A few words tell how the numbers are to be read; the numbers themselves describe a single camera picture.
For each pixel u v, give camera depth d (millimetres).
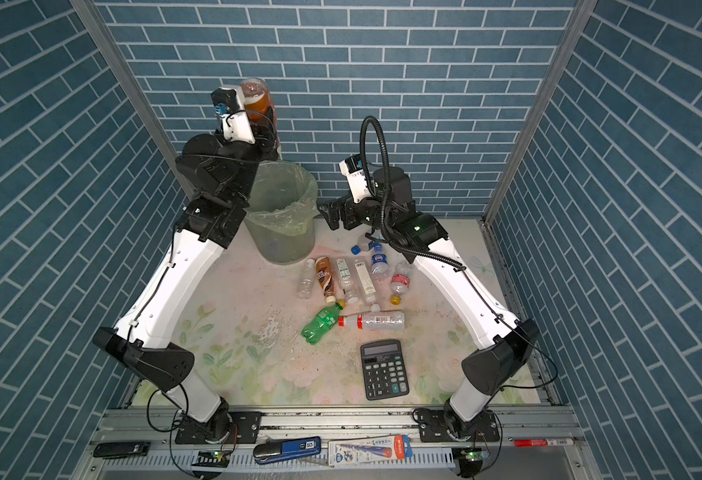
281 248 1016
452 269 467
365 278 964
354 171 571
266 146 533
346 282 973
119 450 704
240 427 735
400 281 963
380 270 996
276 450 663
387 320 869
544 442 707
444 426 677
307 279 1019
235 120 492
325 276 980
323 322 868
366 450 694
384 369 819
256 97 538
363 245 1085
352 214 606
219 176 459
